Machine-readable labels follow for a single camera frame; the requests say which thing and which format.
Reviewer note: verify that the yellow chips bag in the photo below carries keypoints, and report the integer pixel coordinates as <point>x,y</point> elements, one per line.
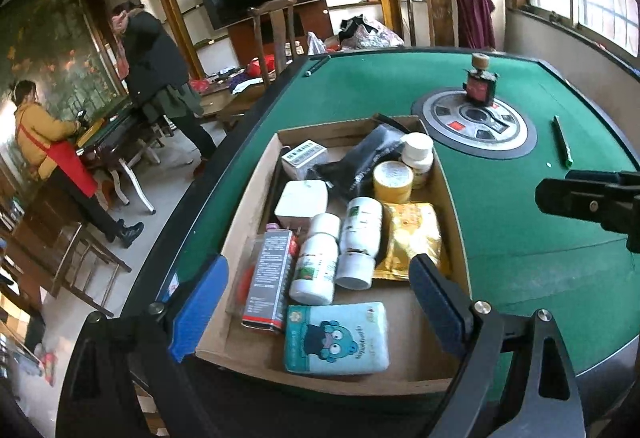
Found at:
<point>409,229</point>

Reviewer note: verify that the white square box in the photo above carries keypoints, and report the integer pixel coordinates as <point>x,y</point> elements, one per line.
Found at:
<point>300,201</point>

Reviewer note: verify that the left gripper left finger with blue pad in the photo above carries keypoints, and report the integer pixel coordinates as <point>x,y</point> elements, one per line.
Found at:
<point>98,397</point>

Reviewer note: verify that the person black jacket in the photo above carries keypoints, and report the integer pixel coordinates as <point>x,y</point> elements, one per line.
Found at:
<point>158,78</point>

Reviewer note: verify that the tall white green tube bottle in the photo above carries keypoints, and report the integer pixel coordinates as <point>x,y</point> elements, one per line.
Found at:
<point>359,244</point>

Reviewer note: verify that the maroon cloth on chair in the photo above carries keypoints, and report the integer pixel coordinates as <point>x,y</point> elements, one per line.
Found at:
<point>475,28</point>

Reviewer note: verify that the wooden chair with cloth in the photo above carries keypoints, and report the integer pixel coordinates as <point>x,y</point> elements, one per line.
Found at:
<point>440,17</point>

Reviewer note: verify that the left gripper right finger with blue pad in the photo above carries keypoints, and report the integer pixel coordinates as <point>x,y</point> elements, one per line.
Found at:
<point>515,377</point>

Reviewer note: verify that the white bottle red label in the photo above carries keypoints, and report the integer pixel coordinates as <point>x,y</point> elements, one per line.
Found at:
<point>418,154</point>

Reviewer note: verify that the yellow tape roll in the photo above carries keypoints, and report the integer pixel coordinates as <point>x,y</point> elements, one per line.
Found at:
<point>392,182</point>

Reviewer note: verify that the white bottle green label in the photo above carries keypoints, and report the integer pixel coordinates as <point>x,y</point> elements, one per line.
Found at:
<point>313,281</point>

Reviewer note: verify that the cardboard box tray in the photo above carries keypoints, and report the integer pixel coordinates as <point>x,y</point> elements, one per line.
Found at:
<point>418,365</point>

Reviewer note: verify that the person yellow jacket red apron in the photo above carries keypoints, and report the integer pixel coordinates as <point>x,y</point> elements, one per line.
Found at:
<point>44,142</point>

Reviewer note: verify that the pile of clothes bags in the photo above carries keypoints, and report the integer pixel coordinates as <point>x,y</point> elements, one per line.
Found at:
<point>361,33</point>

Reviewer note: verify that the black marker pink caps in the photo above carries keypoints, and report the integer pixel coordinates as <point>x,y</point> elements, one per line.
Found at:
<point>278,181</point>

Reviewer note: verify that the white label small box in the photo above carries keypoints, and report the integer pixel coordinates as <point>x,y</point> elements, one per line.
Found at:
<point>299,160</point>

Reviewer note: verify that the black ink bottle cork stopper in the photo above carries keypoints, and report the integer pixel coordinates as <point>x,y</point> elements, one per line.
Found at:
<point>481,84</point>

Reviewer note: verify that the landscape wall painting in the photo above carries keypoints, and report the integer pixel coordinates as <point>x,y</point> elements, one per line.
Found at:
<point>50,43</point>

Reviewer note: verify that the clear pack red number nine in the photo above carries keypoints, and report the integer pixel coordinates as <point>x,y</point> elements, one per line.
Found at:
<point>244,274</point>

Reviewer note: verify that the black foil pouch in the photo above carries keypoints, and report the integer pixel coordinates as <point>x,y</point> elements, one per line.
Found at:
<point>352,176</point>

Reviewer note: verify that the black marker green cap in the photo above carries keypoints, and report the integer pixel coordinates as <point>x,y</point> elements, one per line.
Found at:
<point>561,141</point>

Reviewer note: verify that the tissue pack blue cartoon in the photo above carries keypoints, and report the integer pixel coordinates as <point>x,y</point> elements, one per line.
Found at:
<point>336,340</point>

